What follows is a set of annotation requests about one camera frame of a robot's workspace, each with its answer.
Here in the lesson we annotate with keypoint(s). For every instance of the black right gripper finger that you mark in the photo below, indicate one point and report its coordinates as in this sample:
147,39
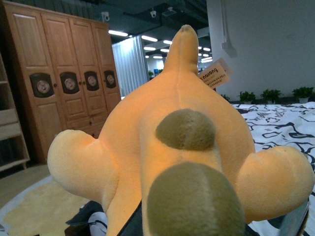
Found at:
294,222

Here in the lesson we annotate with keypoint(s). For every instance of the orange plush dinosaur toy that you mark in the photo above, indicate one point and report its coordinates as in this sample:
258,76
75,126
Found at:
179,151

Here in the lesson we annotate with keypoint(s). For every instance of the black and white patterned bedsheet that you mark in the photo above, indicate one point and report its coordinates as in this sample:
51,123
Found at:
282,125

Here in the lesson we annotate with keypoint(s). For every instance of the small potted plant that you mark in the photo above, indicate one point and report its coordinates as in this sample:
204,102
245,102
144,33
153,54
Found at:
247,97
271,95
303,94

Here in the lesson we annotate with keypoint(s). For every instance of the white curtain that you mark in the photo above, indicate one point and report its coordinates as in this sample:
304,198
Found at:
131,65

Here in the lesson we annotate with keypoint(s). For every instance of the yellow and grey rug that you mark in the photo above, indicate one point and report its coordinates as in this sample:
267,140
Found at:
41,209

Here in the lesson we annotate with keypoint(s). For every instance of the wooden wardrobe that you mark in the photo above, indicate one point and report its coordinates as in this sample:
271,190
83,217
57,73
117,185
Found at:
65,72

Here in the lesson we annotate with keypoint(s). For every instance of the light wooden shelf unit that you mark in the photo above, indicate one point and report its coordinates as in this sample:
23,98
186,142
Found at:
13,149

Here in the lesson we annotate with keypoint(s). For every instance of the white wall junction box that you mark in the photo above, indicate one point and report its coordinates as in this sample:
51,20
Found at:
229,49

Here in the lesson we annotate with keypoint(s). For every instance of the white security camera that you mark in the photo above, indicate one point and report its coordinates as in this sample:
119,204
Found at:
153,13

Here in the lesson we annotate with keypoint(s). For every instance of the white dome camera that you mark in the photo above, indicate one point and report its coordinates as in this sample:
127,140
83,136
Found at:
105,16

